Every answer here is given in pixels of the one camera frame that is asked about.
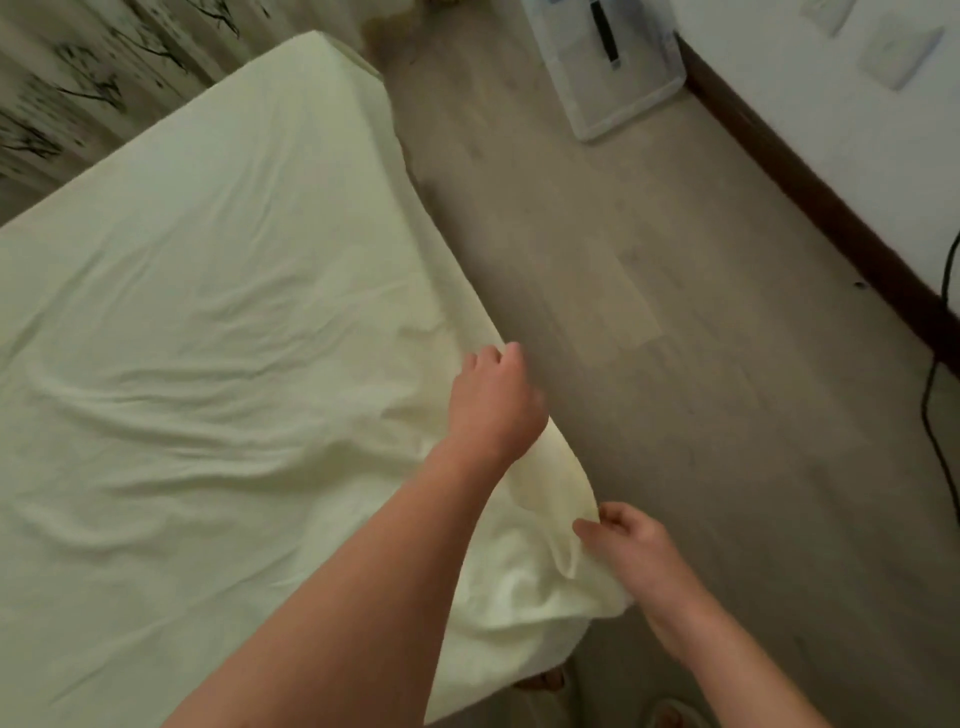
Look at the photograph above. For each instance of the person's right hand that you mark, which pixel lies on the person's right hand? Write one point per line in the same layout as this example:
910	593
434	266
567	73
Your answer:
645	562

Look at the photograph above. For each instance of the person's left hand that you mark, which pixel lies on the person's left hand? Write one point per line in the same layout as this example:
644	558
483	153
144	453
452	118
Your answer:
495	409

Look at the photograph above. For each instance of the pale yellow bed sheet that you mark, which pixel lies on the pale yellow bed sheet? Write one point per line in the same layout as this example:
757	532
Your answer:
225	375

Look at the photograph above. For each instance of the person's right forearm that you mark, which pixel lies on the person's right forearm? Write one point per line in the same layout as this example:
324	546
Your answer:
742	682

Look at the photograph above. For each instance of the person's left forearm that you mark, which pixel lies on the person's left forearm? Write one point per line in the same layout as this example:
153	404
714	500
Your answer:
352	615

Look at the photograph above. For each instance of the beige right slipper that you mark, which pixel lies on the beige right slipper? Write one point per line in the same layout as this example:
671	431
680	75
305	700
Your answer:
675	714

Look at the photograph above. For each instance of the beige slipper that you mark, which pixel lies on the beige slipper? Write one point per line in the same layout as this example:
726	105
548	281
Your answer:
541	679
675	714

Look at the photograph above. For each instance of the beige left slipper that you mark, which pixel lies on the beige left slipper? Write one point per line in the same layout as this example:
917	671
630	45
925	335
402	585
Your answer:
541	679

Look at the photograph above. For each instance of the white printed curtain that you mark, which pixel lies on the white printed curtain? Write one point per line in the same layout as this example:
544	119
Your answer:
112	75

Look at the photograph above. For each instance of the white wall socket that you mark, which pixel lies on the white wall socket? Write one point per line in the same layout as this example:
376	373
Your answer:
900	52
829	13

